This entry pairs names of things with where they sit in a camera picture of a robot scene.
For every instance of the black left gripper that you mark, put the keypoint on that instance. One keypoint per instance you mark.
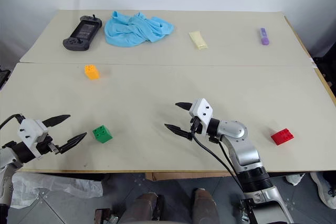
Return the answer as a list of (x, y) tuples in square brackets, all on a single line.
[(46, 146)]

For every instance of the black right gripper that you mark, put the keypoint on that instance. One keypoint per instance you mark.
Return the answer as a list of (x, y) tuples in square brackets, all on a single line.
[(195, 125)]

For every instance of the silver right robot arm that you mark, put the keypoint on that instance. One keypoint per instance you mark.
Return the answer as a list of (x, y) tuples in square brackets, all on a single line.
[(242, 153)]

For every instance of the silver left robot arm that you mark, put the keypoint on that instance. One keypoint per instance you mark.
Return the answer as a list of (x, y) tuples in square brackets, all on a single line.
[(10, 154)]

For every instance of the green toy brick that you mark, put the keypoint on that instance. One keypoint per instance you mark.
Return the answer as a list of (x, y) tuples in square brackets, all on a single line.
[(103, 133)]

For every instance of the white plastic bag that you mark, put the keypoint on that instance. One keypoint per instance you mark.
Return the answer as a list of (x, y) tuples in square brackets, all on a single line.
[(52, 186)]

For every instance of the orange toy brick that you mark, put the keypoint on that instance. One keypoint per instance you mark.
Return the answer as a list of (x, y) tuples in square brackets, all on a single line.
[(92, 72)]

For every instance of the cream plastic tube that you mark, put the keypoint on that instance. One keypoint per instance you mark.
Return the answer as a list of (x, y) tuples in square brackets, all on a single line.
[(198, 39)]

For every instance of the dark rounded brown shape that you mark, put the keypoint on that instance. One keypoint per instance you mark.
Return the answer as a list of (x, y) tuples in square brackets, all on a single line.
[(140, 208), (206, 205)]

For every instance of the small dark metal box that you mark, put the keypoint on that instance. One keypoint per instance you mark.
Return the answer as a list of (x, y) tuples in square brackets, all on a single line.
[(102, 216)]

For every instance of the black handheld game controller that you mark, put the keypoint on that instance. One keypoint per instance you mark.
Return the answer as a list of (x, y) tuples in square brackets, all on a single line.
[(82, 33)]

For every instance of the crumpled blue cloth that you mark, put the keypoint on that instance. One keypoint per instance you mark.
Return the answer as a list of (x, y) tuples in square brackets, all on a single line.
[(131, 31)]

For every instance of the red toy brick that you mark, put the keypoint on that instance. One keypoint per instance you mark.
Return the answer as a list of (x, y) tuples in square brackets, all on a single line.
[(282, 137)]

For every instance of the purple small bottle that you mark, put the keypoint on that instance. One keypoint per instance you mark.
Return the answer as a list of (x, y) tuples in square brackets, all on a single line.
[(263, 36)]

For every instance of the white crumpled plastic scrap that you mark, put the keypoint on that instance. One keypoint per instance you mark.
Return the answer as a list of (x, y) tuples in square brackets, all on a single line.
[(294, 179)]

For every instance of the white sneaker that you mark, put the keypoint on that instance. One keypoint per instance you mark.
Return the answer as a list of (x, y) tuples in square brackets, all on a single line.
[(324, 190)]

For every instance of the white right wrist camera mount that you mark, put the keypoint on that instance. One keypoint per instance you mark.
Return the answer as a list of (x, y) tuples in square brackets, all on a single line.
[(202, 112)]

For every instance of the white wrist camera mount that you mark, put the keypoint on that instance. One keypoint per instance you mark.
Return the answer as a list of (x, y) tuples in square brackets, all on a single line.
[(202, 112), (31, 132)]

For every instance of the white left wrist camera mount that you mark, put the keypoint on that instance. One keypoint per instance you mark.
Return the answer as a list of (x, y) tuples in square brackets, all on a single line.
[(31, 132)]

